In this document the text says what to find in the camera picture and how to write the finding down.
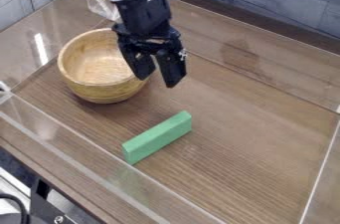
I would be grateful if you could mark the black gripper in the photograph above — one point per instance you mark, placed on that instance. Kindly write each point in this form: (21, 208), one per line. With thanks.
(147, 34)

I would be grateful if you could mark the green rectangular block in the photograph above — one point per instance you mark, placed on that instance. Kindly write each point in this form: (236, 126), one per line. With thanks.
(155, 138)

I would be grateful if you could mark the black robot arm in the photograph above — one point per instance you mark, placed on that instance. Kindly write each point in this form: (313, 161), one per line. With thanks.
(148, 40)

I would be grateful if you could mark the wooden bowl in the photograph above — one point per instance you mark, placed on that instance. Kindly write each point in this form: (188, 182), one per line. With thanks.
(95, 70)

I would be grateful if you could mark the clear acrylic corner bracket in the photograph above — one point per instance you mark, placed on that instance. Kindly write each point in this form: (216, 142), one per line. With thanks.
(105, 9)

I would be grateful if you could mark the black table frame bracket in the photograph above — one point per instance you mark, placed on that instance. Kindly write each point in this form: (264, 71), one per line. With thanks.
(51, 206)

